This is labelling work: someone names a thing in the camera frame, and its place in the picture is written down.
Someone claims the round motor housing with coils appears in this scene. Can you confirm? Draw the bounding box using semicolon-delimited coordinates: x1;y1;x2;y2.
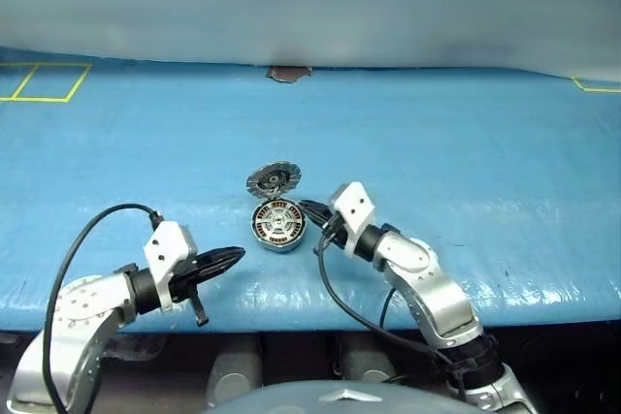
250;196;308;253

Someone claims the grey robot torso with emblem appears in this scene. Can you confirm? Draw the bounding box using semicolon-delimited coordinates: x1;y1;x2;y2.
203;379;470;414

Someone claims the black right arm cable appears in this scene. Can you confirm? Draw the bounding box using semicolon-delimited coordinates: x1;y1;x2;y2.
317;233;468;401

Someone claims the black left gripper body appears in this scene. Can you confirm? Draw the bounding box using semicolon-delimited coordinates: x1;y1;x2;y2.
169;256;210;329

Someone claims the brown torn patch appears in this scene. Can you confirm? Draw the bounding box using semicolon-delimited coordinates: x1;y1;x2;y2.
266;65;312;84

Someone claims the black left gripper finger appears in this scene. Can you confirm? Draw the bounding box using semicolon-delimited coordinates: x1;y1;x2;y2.
196;245;246;265
196;257;241;283

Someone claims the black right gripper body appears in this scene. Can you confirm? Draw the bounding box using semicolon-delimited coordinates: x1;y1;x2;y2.
314;213;348;253

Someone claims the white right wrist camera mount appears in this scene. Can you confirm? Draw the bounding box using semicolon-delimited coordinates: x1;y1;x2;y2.
328;181;377;259

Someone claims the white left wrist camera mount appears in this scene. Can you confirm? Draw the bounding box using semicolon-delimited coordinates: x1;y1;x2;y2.
143;220;199;313

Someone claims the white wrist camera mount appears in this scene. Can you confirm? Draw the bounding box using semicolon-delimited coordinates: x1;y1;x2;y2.
328;181;377;259
143;220;199;313

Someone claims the grey rounded cylinder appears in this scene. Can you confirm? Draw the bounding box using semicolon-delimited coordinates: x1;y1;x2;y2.
208;338;264;406
338;335;402;384

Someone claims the blue foam table cover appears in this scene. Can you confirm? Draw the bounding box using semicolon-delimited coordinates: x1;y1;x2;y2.
0;46;621;335

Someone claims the round silver hinged motor lid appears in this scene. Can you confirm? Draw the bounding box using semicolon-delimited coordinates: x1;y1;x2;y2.
245;157;304;201

